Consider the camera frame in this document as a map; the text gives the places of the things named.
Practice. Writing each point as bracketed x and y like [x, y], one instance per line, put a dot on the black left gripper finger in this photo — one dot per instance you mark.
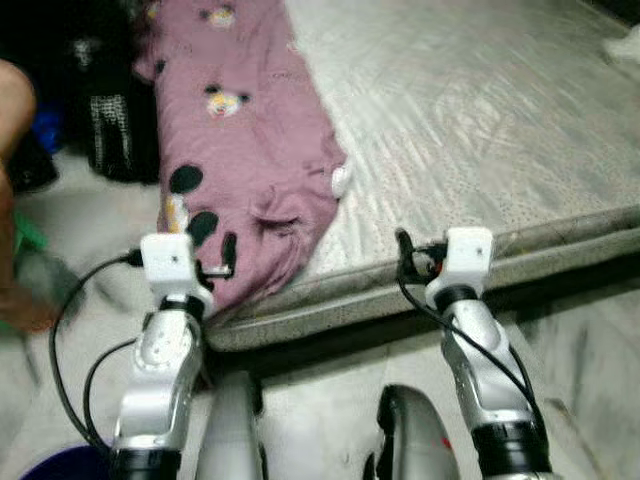
[230, 254]

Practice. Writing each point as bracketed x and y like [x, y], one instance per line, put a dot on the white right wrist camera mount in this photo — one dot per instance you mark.
[465, 258]

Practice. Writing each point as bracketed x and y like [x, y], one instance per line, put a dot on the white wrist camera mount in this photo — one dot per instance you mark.
[465, 258]
[172, 265]

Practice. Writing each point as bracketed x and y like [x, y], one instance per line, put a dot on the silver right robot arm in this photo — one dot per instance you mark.
[490, 390]

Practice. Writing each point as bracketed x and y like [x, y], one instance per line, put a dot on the silver left robot leg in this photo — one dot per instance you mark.
[230, 430]

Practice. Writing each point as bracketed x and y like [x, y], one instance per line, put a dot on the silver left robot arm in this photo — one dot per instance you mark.
[160, 390]

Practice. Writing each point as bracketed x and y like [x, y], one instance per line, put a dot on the silver robot leg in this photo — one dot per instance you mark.
[230, 430]
[410, 440]

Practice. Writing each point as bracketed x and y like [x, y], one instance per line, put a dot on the white quilted mattress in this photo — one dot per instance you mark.
[480, 130]

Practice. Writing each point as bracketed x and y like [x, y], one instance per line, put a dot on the blue cloth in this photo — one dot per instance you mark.
[46, 125]

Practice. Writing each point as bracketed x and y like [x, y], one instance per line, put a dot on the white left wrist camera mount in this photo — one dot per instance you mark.
[172, 265]

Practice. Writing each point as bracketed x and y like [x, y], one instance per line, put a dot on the dark blue bucket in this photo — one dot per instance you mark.
[65, 465]

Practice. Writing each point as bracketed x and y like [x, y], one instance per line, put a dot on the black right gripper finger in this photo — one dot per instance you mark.
[405, 252]

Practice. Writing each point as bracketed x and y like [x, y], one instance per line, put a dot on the silver right robot leg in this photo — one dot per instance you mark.
[410, 440]

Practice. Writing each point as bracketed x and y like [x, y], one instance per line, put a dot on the pink cartoon mouse blanket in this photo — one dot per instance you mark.
[250, 150]

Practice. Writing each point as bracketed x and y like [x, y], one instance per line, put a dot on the black bag dotted white print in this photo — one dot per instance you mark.
[120, 135]

